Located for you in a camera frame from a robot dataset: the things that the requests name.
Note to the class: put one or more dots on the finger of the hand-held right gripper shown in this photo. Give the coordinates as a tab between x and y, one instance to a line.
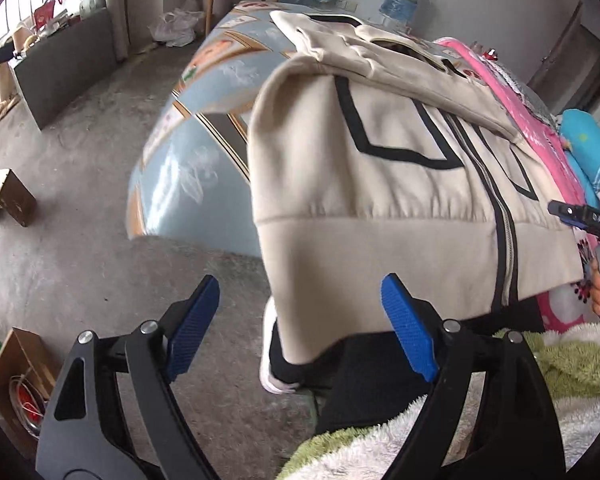
567	211

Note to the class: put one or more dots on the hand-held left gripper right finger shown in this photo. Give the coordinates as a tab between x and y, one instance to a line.
410	330

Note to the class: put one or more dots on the grey lace pillow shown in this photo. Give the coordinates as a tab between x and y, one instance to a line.
525	90

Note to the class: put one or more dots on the cardboard box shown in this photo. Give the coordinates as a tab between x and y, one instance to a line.
25	355

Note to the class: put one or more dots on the table with patterned blue cover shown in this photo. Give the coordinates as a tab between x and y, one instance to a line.
200	125

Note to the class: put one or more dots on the small wooden stool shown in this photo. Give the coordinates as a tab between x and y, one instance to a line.
10	195

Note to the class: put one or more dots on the person's black trousers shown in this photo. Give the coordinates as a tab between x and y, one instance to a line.
370	385

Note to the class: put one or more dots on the white water dispenser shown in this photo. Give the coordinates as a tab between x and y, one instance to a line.
392	22

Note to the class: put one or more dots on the beige curtain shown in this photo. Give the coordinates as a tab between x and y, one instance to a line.
112	5

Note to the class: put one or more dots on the white wall socket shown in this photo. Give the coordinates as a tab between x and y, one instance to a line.
348	5

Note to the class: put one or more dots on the pink floral blanket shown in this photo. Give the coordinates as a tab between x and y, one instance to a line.
547	147

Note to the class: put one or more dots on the white green fluffy robe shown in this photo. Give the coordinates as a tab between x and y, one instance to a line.
580	360

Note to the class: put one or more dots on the cream zip jacket black trim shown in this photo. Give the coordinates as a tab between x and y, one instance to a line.
360	240

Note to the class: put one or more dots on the brown door frame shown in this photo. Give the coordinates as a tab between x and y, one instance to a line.
575	65

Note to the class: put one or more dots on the red gift box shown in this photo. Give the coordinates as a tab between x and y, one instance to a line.
45	14

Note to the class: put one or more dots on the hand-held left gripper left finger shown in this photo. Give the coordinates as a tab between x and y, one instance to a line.
195	330

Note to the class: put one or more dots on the blue pillow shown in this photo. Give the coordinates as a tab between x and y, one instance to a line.
585	135

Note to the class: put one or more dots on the dark grey cabinet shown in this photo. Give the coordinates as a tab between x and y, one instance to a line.
65	70

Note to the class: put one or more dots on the white plastic bag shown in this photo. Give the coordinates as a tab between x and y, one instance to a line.
177	27

